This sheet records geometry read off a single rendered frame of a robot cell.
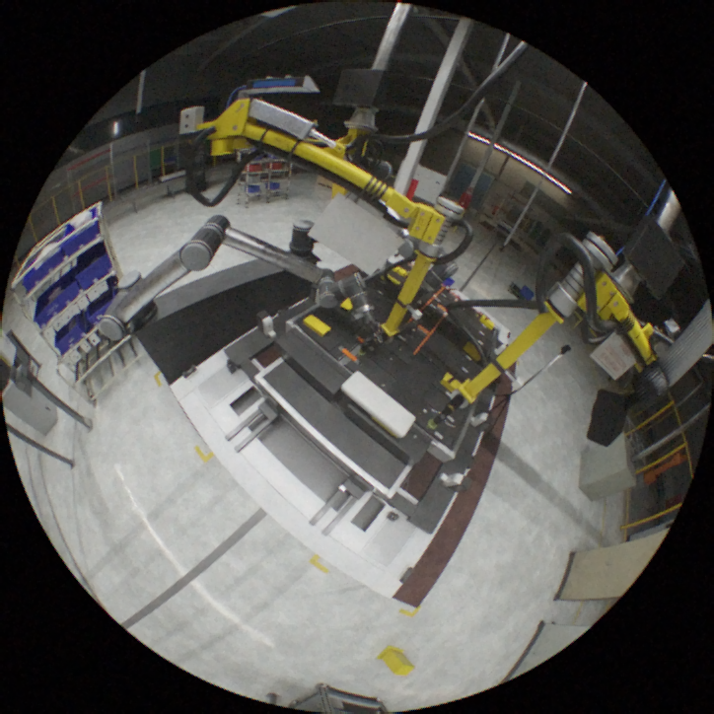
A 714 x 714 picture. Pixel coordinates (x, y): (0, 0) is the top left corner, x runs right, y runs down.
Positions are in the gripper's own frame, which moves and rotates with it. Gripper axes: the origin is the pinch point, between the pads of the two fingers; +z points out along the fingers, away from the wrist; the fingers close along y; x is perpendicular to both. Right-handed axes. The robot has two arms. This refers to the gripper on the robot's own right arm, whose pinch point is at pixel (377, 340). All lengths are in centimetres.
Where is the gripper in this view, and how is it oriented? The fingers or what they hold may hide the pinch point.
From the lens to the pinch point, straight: 124.2
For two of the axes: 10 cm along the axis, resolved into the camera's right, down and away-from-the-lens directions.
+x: -7.8, 3.6, -5.1
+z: 3.8, 9.2, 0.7
